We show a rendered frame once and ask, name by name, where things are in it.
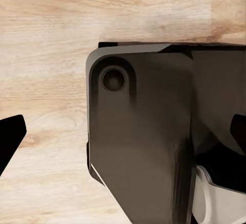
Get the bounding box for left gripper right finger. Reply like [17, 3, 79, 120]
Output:
[230, 114, 246, 155]

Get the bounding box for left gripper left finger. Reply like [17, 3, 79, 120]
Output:
[0, 114, 27, 176]

